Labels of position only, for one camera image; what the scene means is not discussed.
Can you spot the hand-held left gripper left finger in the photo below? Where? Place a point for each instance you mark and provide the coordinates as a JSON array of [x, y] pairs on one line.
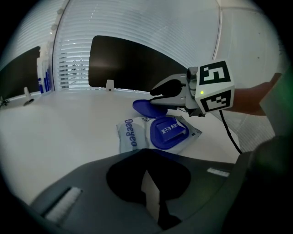
[[124, 178]]

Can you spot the person's right forearm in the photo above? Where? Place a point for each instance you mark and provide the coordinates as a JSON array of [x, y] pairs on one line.
[[247, 100]]

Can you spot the large black monitor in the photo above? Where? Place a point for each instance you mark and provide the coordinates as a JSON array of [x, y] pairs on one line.
[[128, 64]]

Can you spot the blue wet wipes pack lid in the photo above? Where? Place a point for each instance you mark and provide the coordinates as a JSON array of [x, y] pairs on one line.
[[146, 108]]

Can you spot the white wet wipes pack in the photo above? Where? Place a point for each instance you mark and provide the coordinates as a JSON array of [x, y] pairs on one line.
[[135, 134]]

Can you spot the person's dark clothing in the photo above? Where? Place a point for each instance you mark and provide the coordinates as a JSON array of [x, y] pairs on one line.
[[267, 182]]

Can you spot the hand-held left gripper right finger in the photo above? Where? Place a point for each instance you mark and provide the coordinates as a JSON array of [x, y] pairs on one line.
[[174, 178]]

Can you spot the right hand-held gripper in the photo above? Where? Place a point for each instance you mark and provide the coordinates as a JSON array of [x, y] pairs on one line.
[[214, 91]]

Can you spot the person's grey sleeve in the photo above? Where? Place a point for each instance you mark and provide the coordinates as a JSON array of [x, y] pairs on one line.
[[278, 100]]

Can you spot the white window blinds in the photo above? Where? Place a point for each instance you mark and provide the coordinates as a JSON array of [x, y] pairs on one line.
[[73, 66]]

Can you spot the white monitor stand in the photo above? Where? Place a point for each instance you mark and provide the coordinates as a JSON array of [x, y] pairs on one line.
[[110, 85], [28, 97]]

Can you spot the white bottle blue label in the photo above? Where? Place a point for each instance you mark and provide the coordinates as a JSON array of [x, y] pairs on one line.
[[40, 77], [47, 75]]

